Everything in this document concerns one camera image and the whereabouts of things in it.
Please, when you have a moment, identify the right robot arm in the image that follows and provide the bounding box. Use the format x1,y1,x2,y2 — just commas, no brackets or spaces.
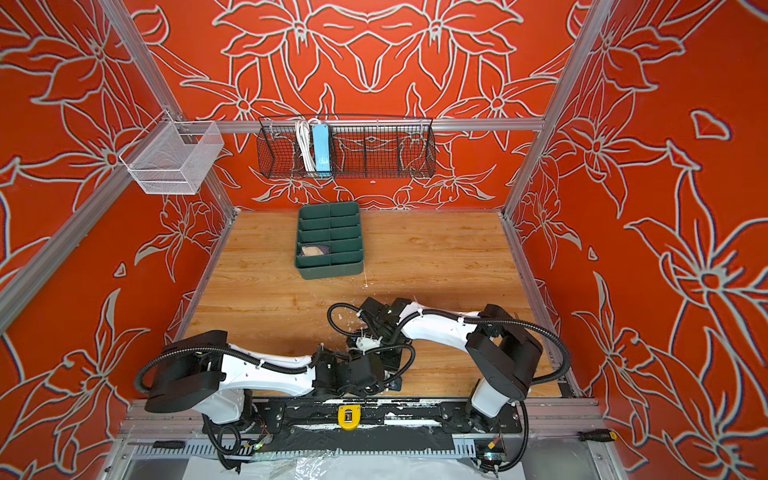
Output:
313,298,572,474

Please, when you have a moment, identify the green compartment tray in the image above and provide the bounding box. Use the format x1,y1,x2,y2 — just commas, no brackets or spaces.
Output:
294,201,364,280

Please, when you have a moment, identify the black wire wall basket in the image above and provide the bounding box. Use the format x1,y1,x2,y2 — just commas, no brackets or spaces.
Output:
256,115,437,180

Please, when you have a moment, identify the white cable bundle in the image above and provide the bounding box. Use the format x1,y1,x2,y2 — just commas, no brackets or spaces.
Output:
295,119,316,175

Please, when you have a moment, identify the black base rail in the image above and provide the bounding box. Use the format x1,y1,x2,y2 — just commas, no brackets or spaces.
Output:
239,397,523,457

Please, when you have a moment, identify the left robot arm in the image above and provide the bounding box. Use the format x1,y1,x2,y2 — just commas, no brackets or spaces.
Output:
134,330,416,471

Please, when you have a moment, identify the clear plastic wall bin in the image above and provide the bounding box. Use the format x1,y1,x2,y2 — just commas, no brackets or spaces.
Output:
121,121,224,195

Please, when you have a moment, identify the light blue box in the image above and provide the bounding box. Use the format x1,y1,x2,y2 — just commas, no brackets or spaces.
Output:
312,123,331,176

